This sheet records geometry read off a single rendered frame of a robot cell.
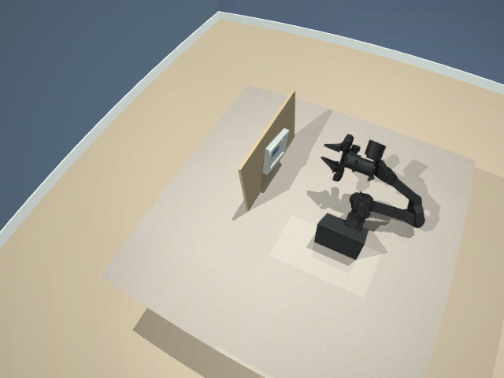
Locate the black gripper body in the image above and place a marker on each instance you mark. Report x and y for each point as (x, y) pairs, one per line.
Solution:
(348, 160)

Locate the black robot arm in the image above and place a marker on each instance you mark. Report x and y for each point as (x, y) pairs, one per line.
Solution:
(362, 204)

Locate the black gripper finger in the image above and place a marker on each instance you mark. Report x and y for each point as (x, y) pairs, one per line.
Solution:
(335, 147)
(332, 164)

